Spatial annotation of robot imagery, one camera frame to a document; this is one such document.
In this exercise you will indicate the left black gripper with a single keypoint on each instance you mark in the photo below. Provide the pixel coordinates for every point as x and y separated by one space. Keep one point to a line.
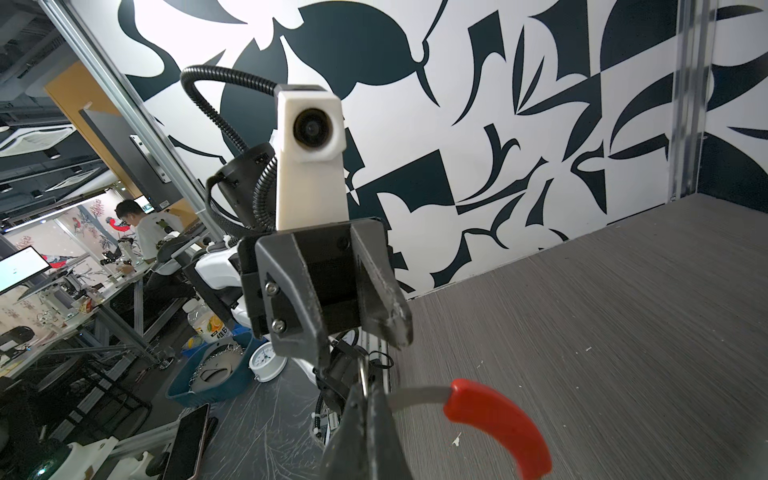
302 285

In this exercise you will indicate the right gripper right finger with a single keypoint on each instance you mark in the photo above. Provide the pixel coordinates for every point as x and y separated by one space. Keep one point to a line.
385 457

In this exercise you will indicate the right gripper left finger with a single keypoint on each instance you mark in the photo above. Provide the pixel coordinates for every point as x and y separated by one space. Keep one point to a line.
345 456

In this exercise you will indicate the large wire keyring red sleeve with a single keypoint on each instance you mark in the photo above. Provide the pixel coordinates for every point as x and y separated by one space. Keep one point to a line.
481 407

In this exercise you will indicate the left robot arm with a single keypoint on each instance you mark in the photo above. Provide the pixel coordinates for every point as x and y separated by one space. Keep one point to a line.
216 277

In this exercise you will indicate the white alarm clock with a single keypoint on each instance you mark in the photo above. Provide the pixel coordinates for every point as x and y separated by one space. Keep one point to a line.
265 364

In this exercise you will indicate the black smartphone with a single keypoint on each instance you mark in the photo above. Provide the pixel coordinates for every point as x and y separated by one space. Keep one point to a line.
186 453

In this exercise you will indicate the seated person white shirt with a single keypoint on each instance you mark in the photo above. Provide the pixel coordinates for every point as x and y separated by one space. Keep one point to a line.
150 229

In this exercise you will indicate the computer monitor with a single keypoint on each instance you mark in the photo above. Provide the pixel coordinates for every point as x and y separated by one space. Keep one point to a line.
20 267

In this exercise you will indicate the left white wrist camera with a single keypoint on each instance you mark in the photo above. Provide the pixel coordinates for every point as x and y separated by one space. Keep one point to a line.
310 140

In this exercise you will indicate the teal bin with chain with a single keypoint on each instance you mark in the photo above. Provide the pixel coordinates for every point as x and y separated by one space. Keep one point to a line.
216 373

